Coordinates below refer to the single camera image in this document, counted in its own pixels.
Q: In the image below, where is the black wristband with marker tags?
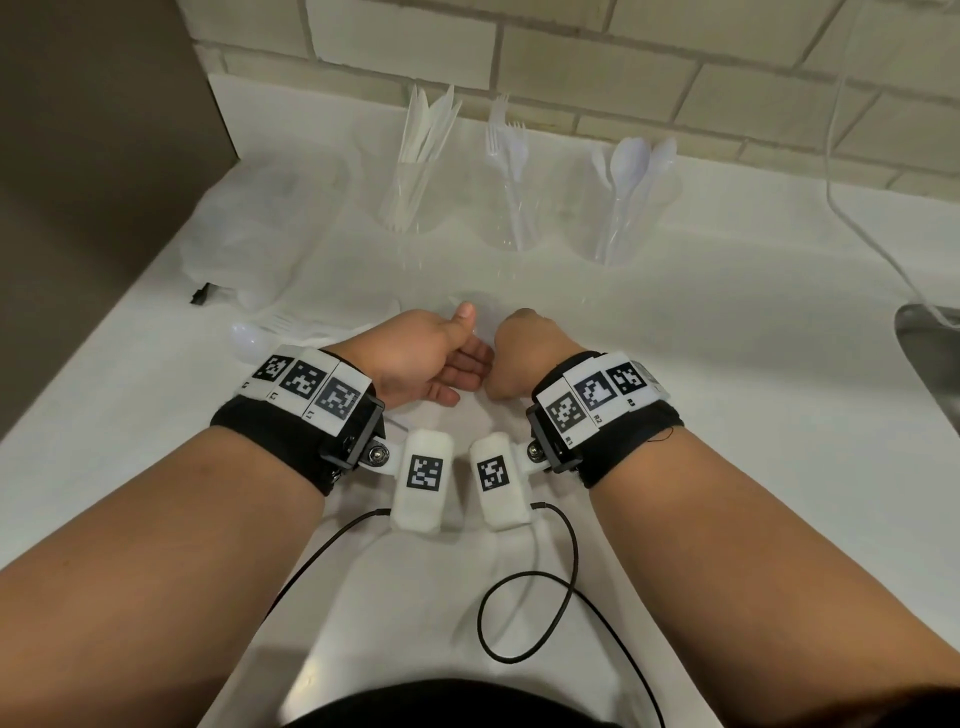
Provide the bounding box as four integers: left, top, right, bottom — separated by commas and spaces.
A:
209, 345, 388, 497
524, 350, 686, 490

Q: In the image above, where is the single white plastic fork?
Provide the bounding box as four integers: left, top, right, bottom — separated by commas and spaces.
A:
263, 312, 355, 341

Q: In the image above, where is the clear plastic bag of cutlery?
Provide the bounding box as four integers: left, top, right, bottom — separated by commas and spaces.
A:
377, 160, 452, 236

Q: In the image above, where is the black camera cable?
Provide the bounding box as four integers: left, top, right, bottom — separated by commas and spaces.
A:
262, 507, 396, 621
475, 500, 670, 728

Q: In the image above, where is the person's left forearm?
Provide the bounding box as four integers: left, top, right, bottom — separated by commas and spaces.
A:
0, 425, 340, 728

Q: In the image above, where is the bunch of white plastic spoons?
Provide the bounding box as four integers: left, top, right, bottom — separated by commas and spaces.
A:
587, 135, 681, 265

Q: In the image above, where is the person's right forearm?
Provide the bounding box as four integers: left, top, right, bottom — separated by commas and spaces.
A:
588, 422, 960, 728

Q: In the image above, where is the brown partition panel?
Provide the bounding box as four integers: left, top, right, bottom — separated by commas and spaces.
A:
0, 0, 242, 441

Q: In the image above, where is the bunch of white plastic forks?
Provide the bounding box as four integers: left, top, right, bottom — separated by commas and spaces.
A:
482, 92, 538, 250

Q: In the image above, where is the person's left hand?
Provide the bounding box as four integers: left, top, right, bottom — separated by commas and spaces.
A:
329, 302, 496, 411

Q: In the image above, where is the black shirt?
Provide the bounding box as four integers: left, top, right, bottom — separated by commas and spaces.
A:
281, 677, 960, 728

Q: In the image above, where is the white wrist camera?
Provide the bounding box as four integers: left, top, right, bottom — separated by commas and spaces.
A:
469, 432, 535, 533
389, 428, 456, 536

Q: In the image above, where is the person's right hand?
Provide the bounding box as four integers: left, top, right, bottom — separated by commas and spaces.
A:
483, 307, 595, 403

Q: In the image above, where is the steel sink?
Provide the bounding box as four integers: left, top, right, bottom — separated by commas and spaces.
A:
893, 301, 960, 438

